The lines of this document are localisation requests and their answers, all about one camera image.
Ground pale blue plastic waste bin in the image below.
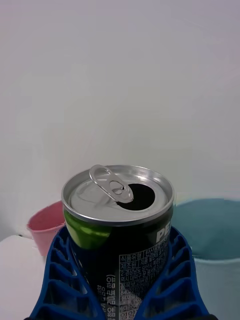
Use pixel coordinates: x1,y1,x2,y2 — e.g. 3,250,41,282
172,198,240,320

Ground black and green drink can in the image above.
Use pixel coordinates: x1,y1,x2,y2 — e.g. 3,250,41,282
61,164,175,320

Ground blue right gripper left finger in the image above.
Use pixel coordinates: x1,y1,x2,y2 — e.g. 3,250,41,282
23,225,109,320

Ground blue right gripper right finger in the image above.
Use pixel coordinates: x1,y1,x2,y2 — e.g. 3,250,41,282
135,224,216,320

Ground pink plastic waste bin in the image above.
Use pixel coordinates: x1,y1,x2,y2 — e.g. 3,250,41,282
26,200,67,257

